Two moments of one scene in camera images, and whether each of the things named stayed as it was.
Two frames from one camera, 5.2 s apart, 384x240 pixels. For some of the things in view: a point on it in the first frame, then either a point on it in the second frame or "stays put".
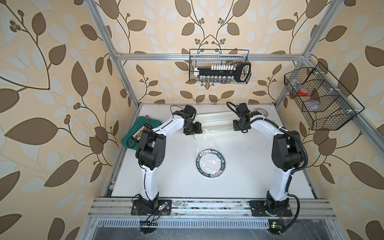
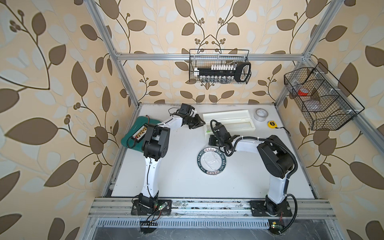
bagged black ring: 210,163 stays put
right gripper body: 237,126 to 214,141
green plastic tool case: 129,142 stays put
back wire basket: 203,57 stays put
